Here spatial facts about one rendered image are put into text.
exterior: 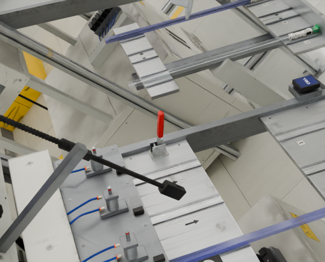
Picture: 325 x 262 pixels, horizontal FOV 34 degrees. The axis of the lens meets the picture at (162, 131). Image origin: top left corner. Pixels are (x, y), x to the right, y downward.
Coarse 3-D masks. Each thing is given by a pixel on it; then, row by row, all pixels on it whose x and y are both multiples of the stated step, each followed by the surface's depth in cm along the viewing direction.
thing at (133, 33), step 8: (240, 0) 149; (248, 0) 149; (216, 8) 147; (224, 8) 148; (184, 16) 146; (192, 16) 146; (200, 16) 147; (152, 24) 145; (160, 24) 144; (168, 24) 145; (128, 32) 143; (136, 32) 143; (144, 32) 144; (104, 40) 142; (112, 40) 142
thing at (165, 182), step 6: (168, 180) 88; (168, 186) 86; (174, 186) 87; (180, 186) 89; (162, 192) 87; (168, 192) 87; (174, 192) 88; (180, 192) 88; (174, 198) 89; (180, 198) 89
